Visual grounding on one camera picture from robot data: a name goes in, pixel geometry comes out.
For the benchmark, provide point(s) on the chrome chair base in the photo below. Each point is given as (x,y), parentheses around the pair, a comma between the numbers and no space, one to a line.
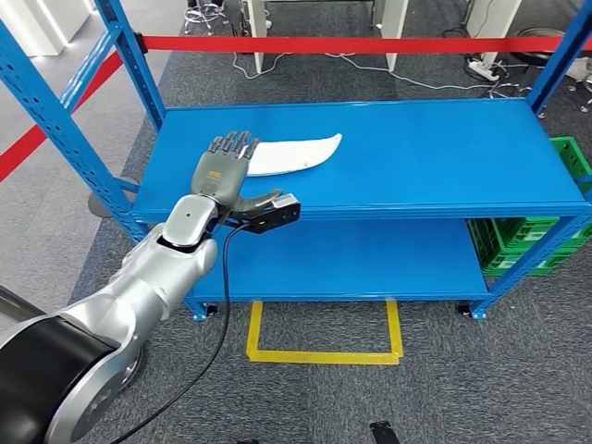
(203,12)

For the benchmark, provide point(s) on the green plastic crate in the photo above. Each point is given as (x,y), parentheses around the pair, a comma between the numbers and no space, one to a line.
(573,159)
(509,263)

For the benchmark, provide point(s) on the person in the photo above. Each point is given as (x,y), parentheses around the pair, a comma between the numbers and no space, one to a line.
(584,68)

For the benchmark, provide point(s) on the short red barrier belt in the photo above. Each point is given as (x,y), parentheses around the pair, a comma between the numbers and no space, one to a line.
(23,150)

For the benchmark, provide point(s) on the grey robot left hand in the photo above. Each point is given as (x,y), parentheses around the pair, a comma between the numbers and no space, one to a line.
(217,178)

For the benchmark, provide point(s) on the white desk leg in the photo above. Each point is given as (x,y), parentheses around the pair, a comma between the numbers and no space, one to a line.
(393,18)
(494,18)
(258,21)

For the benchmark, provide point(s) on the belt stanchion with chrome base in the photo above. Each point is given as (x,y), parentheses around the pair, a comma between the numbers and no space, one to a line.
(140,44)

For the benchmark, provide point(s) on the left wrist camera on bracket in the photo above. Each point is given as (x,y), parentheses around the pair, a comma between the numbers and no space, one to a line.
(277,217)

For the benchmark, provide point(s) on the white curved plastic part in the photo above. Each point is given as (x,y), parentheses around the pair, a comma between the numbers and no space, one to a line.
(300,156)

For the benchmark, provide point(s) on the black robot right foot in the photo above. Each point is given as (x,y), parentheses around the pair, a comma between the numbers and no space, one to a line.
(383,433)

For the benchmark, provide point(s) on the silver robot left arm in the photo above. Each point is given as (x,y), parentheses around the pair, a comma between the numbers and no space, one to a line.
(139,288)

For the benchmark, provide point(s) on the white power strip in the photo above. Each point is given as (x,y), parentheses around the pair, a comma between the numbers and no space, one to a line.
(483,69)

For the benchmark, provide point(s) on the blue metal shelf rack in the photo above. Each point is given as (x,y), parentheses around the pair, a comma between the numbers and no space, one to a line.
(393,159)

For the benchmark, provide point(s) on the yellow floor tape square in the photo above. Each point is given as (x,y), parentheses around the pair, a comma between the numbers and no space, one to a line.
(324,357)

